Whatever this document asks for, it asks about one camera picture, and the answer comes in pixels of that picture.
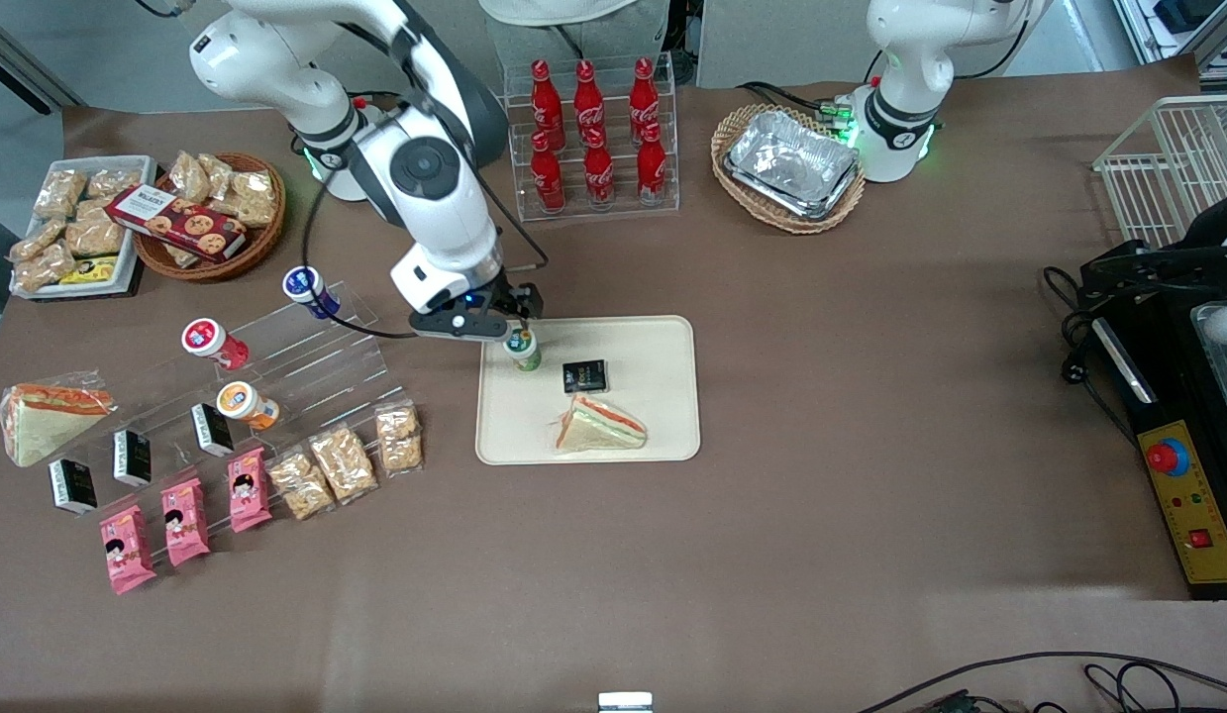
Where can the orange gum bottle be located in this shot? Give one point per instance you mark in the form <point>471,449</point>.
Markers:
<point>245,404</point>

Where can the aluminium frame rack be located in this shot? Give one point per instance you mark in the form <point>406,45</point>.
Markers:
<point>1182,30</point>

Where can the light oval wicker basket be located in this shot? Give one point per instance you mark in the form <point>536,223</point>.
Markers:
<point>740,203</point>

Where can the pink snack packet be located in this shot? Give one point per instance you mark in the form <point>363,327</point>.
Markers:
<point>249,490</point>
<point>128,550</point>
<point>185,522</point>

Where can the blue gum bottle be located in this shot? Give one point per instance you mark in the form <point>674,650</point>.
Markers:
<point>308,289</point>

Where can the beige plastic tray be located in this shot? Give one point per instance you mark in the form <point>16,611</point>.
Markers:
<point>653,416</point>

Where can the clear granola snack bag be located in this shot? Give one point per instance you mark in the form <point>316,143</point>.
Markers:
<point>189,176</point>
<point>252,198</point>
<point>344,463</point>
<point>37,241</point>
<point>96,236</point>
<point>399,438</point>
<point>219,170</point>
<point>47,267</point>
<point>113,182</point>
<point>301,485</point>
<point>60,193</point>

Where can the red emergency stop button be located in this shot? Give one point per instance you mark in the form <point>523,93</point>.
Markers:
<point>1167,457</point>

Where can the red cola bottle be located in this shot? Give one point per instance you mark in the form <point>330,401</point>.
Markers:
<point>652,168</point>
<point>588,99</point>
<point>599,173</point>
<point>548,178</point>
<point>644,94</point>
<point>545,99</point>

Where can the person's torso white sweater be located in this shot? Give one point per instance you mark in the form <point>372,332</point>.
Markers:
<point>593,25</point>

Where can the red cookie box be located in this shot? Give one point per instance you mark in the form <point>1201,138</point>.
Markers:
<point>182,224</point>

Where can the wrapped triangle sandwich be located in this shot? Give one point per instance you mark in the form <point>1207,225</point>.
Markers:
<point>598,428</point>
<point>44,426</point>

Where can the grey metal bar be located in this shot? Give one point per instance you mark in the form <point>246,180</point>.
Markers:
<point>29,64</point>

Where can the clear acrylic bottle rack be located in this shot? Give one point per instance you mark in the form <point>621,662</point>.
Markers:
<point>522,203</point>

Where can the clear acrylic stepped stand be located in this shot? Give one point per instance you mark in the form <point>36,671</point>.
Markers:
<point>351,371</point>

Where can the aluminium foil container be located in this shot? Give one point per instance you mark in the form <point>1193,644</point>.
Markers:
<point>791,153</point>
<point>821,208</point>

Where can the yellow snack packet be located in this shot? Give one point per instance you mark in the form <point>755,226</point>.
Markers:
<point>90,270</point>

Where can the red gum bottle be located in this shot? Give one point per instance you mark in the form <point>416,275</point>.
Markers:
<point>212,342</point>

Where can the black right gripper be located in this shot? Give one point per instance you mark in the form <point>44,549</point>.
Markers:
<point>515,300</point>

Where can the dark round wicker basket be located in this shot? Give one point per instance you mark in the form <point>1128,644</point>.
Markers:
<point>261,243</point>

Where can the green gum bottle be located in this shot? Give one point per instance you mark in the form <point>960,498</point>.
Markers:
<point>523,352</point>

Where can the black yellow control box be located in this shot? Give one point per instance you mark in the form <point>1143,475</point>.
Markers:
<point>1168,396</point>

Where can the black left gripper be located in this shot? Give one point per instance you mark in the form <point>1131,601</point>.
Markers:
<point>1158,259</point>

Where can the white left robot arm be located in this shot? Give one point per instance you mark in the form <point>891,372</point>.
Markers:
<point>905,59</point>

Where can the small black snack box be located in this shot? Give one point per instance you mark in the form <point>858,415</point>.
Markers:
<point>73,487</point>
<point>213,430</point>
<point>133,458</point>
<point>584,376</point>

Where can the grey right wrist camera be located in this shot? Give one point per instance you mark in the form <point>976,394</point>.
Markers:
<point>445,325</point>

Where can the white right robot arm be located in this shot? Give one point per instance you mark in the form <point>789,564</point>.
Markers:
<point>425,168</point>

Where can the grey plastic bin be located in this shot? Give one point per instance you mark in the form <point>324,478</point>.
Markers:
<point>143,178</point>

